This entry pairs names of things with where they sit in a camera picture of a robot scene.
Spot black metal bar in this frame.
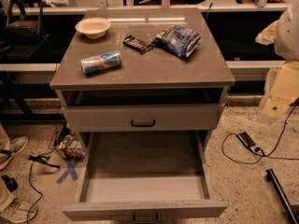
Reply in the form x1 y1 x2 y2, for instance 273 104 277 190
266 169 299 224

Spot black chair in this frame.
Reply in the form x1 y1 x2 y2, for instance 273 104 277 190
1 0 52 61

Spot closed grey middle drawer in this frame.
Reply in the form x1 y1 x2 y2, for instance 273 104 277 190
62 104 224 133

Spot black floor cable left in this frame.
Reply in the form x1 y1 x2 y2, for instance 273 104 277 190
25 161 44 224

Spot black floor cable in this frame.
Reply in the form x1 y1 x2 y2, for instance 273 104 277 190
221 100 299 166
25 161 44 224

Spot snack packages on floor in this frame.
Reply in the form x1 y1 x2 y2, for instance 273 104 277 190
57 134 85 160

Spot black round object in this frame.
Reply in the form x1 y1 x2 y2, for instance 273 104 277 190
2 175 18 192

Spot red bull can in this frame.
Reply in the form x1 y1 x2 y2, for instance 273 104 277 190
80 50 122 76

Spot white bowl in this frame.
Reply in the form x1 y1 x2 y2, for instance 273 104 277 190
75 18 111 39

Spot open grey bottom drawer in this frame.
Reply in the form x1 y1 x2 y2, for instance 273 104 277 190
63 131 227 224

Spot grey drawer cabinet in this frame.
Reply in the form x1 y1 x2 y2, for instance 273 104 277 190
50 8 235 145

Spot white sneaker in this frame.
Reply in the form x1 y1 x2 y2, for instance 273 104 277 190
0 198 37 224
0 136 29 170

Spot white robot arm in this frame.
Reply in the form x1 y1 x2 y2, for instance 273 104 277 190
255 0 299 118

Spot blue tape cross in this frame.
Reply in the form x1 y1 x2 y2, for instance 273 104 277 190
57 160 78 184

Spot lower white sneaker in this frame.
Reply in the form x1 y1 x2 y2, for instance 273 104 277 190
0 198 37 224

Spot black floor cable right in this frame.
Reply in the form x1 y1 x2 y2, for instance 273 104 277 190
221 100 299 166

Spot blue chip bag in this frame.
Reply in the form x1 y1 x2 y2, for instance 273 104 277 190
151 25 201 58

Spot black snack bar wrapper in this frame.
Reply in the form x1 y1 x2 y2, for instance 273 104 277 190
122 35 152 54

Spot black clamp tool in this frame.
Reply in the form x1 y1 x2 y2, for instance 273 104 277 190
0 149 60 169

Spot upper white sneaker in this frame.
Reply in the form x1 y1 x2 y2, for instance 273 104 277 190
0 136 29 170

